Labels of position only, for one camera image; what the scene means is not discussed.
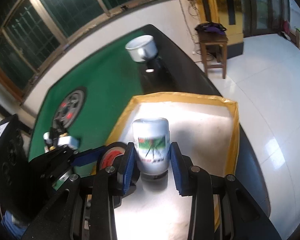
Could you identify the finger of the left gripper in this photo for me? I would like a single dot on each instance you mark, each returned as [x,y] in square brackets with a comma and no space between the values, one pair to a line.
[89,156]

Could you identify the small white bottle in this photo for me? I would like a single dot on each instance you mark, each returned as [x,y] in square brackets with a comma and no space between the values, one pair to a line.
[46,137]

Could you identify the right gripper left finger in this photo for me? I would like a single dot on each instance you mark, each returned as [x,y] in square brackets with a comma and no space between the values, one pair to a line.
[108,183]

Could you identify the black tape roll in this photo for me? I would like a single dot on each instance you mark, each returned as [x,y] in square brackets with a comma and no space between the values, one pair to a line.
[108,156]

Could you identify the white ceramic mug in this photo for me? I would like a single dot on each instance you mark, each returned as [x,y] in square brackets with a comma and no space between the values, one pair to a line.
[142,48]

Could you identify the purple black bag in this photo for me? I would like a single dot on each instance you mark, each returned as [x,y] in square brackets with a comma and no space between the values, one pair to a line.
[211,27]

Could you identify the wooden stool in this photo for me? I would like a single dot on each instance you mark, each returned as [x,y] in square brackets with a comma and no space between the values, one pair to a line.
[216,44]

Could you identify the black plastic fan-shaped part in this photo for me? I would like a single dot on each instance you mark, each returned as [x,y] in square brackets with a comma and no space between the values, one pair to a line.
[57,130]

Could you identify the round table control panel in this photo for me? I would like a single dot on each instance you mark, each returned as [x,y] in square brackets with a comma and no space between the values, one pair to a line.
[70,107]

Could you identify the white bottle red label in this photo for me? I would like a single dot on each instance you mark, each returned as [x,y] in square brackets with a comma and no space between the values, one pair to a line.
[69,141]

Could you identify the yellow-edged white tray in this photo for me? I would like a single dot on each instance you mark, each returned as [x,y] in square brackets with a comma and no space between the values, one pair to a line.
[206,129]

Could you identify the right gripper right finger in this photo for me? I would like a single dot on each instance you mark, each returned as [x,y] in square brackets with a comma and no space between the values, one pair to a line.
[221,206]

